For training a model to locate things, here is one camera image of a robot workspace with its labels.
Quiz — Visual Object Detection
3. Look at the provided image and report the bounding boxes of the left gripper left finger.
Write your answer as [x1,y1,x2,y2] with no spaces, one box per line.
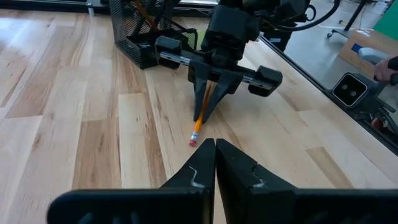
[160,138,217,224]

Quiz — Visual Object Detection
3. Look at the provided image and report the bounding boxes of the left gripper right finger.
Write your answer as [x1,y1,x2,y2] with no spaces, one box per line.
[216,138,298,224]

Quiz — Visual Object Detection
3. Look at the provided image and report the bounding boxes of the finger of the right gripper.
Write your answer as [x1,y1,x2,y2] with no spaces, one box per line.
[201,73,243,123]
[188,60,210,121]

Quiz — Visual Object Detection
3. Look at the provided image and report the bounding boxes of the green sticky note pad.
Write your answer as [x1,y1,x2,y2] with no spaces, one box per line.
[195,28,208,43]

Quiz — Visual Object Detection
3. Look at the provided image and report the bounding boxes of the orange pencil with eraser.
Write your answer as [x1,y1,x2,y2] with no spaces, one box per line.
[188,81,215,147]
[132,0,159,32]

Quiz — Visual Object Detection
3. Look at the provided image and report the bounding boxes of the black mesh desk organizer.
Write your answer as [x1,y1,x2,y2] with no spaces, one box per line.
[108,0,200,70]

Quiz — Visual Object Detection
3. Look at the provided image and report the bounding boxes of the cardboard box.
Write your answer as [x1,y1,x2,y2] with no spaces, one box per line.
[338,29,398,78]

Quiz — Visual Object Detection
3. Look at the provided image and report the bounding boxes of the white handheld device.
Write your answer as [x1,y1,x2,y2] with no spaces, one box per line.
[357,46,389,65]

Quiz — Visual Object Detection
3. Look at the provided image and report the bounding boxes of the person's hand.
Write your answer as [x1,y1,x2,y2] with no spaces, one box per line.
[373,55,398,83]

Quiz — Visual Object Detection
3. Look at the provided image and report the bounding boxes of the green board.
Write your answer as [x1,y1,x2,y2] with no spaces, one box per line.
[373,6,398,41]

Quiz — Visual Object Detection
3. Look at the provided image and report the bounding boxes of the black table-level camera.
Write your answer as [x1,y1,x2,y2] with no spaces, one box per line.
[331,72,396,113]

